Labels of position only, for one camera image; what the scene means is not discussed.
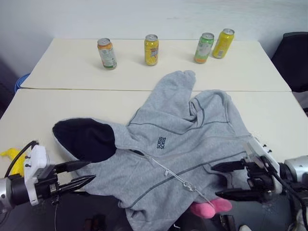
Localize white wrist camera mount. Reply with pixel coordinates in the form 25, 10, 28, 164
23, 144, 51, 206
244, 138, 284, 193

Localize white zipper pull cord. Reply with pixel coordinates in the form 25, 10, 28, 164
143, 154, 215, 208

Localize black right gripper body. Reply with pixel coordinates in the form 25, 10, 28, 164
241, 155, 282, 195

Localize orange and green drink can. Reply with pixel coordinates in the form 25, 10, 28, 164
97, 38, 117, 70

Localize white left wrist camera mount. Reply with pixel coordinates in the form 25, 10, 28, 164
23, 144, 51, 206

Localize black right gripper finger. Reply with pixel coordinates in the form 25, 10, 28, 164
211, 160, 246, 172
215, 188, 266, 202

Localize plain yellow drink can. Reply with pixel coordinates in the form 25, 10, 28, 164
212, 28, 235, 59

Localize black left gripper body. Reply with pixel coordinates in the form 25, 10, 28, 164
33, 164, 61, 201

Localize yellow drink can with print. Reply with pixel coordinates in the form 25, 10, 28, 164
144, 34, 160, 66

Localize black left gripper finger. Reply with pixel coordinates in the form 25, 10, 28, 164
58, 174, 97, 193
55, 160, 92, 174

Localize yellow toy banana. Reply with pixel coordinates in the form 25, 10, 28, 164
0, 148, 26, 176

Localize blue round container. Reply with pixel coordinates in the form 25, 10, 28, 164
14, 74, 30, 92

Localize pink plush toy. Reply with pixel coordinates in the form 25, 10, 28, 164
191, 196, 233, 219

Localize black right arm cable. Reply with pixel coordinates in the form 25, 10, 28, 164
271, 166, 308, 218

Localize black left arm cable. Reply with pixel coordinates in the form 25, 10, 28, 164
3, 140, 40, 179

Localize grey hooded zip jacket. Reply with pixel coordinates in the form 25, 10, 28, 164
52, 70, 260, 230

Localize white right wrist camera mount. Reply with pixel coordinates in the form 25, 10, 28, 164
244, 138, 284, 193

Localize black chair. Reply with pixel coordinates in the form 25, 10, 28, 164
271, 31, 308, 93

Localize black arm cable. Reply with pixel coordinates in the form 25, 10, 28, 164
271, 166, 308, 218
3, 140, 40, 179

